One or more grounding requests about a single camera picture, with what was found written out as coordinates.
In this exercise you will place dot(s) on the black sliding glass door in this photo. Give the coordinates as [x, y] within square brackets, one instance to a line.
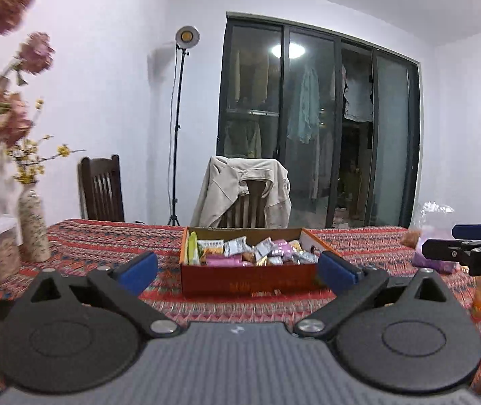
[253, 93]

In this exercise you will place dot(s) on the yellow flower branches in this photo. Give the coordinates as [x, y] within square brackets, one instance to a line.
[29, 168]

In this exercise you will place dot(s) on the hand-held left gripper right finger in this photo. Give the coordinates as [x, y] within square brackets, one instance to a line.
[337, 272]

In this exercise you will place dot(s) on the pile of snack packets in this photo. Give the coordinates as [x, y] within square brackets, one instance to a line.
[240, 249]

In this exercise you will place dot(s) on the clear plastic bag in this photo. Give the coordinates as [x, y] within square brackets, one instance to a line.
[430, 215]

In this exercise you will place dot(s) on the beige jacket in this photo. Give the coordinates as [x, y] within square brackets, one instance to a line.
[215, 190]

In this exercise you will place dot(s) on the small floral vase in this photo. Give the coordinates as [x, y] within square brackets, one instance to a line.
[34, 228]

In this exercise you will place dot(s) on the dark wooden chair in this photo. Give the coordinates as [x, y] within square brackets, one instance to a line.
[101, 190]

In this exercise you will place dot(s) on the purple tissue pack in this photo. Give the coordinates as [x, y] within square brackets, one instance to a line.
[438, 266]

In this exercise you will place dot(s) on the studio light on stand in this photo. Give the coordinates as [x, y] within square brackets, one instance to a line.
[187, 36]

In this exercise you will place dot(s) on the hanging white shirt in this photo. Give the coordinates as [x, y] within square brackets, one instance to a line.
[358, 97]

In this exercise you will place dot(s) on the dried pink flowers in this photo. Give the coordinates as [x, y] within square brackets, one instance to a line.
[36, 52]

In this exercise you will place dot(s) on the orange cardboard box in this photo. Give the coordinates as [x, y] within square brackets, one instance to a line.
[244, 280]

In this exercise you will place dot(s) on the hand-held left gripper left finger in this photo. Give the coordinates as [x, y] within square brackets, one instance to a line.
[137, 272]

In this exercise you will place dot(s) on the hanging light blue shirt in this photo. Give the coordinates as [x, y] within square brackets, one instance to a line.
[306, 105]

